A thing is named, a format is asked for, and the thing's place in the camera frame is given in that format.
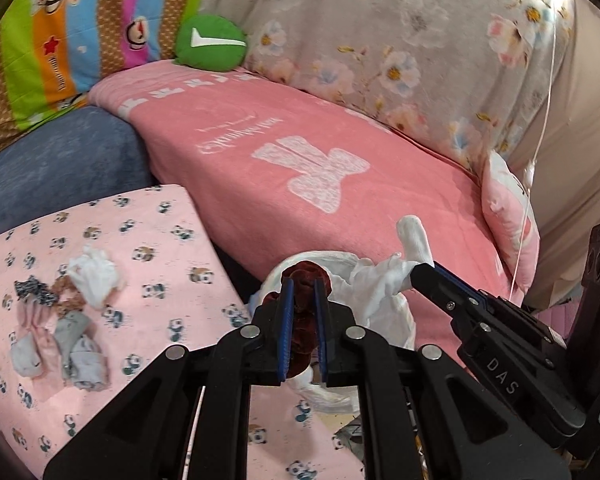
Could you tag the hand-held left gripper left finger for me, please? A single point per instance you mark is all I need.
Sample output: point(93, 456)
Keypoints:
point(286, 330)

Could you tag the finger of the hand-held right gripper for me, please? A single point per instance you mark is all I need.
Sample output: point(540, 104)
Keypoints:
point(440, 290)

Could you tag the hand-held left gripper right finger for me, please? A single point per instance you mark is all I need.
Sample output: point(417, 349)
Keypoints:
point(321, 330)

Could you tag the dark red scrunchie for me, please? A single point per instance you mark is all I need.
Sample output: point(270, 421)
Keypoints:
point(304, 300)

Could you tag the tan dotted scrunchie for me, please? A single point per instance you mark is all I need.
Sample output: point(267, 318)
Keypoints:
point(65, 287)

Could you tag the black white leopard scrunchie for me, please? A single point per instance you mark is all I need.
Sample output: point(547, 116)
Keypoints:
point(32, 289)

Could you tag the pink white pillow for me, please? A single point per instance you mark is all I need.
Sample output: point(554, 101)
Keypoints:
point(505, 210)

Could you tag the pink blanket with bow print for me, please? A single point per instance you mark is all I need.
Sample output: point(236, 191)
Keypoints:
point(230, 170)

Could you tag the pink panda print sheet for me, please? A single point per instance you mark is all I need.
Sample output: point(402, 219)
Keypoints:
point(155, 220)

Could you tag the pale blue sock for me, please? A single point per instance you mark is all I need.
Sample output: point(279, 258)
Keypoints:
point(87, 370)

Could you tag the beige cloth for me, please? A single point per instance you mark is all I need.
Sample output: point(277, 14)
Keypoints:
point(580, 110)

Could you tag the pink sock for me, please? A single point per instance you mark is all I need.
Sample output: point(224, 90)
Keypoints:
point(44, 332)

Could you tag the pale grey sock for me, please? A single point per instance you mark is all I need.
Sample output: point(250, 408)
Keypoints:
point(26, 360)

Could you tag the grey floral quilt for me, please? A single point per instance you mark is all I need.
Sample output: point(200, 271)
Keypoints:
point(380, 20)

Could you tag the blue sofa cushion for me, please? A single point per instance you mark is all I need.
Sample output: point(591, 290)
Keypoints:
point(55, 160)

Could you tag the green round pillow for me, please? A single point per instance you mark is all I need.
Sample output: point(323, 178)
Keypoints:
point(205, 52)

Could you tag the colourful monkey print pillow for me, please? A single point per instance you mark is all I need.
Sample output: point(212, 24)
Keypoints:
point(55, 60)

